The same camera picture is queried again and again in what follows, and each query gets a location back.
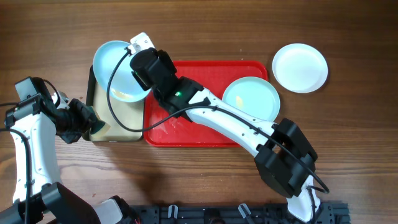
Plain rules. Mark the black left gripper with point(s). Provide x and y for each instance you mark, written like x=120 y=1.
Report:
x=86 y=117

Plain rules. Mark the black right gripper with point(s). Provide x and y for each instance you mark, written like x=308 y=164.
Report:
x=165 y=58

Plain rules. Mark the green yellow sponge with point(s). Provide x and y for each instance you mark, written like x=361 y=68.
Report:
x=99 y=127

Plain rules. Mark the mint green round plate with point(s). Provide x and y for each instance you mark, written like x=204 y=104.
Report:
x=254 y=96

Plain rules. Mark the white round plate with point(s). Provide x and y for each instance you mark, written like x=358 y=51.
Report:
x=300 y=68

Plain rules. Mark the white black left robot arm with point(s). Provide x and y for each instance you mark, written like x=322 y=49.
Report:
x=34 y=123

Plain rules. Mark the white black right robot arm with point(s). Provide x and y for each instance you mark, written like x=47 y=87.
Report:
x=283 y=156

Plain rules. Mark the black water basin tray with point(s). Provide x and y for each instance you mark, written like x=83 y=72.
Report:
x=130 y=114

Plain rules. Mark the red plastic tray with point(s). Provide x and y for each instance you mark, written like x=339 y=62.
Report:
x=214 y=75

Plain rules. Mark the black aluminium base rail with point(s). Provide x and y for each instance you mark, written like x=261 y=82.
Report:
x=328 y=213

